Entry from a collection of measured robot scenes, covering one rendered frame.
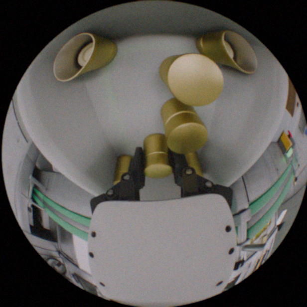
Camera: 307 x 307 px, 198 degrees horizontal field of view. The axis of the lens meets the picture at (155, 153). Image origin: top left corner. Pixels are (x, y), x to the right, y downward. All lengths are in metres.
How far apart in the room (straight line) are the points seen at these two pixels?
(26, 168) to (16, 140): 2.82
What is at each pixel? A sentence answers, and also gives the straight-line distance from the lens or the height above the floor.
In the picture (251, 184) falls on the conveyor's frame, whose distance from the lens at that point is 0.20.
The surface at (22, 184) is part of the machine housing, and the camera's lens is 0.73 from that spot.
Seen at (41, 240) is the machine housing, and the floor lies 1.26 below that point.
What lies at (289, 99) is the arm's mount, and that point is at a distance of 0.17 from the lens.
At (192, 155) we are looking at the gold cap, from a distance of 0.15.
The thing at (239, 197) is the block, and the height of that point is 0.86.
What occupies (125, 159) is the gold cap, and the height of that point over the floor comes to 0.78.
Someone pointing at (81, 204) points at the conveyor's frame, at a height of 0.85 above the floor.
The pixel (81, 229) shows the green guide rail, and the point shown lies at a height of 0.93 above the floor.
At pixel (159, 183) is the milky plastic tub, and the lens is 0.16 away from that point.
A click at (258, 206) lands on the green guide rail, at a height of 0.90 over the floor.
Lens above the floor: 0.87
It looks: 38 degrees down
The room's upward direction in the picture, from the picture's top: 177 degrees clockwise
